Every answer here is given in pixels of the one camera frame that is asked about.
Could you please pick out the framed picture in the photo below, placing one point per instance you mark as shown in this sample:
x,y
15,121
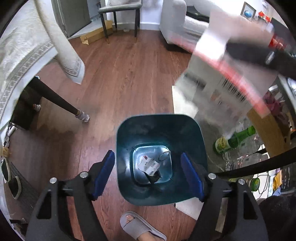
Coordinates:
x,y
248,11

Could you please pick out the white red SanDisk packaging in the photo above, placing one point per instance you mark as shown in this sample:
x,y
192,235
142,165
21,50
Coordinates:
x,y
222,88

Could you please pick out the grey slipper with foot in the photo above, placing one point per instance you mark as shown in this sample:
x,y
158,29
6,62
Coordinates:
x,y
138,228

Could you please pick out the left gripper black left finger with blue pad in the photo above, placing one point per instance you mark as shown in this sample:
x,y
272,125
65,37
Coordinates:
x,y
50,219

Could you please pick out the red SanDisk card package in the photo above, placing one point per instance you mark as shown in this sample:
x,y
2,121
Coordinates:
x,y
148,165

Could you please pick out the beige patterned tablecloth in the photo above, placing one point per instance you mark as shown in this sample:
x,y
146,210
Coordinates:
x,y
29,42

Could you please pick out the dark teal trash bin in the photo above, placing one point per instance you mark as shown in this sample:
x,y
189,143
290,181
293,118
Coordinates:
x,y
163,137

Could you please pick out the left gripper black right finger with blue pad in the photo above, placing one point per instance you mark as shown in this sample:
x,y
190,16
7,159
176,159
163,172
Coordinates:
x,y
229,212

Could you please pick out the grey armchair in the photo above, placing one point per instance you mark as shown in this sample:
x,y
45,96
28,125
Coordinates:
x,y
179,29

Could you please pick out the black bag on armchair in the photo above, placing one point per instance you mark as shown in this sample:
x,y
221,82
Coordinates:
x,y
193,13

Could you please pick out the dark table leg with sock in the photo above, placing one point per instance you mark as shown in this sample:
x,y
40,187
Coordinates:
x,y
47,93

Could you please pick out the flat cardboard box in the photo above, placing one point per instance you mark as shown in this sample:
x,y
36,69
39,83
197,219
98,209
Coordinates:
x,y
97,34

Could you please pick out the green glass bottle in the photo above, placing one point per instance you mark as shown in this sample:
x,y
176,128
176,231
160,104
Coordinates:
x,y
223,144

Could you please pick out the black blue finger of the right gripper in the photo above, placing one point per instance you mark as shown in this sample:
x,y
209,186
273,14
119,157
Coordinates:
x,y
272,59

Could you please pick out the grey door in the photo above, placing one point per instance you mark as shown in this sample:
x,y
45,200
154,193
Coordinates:
x,y
71,15

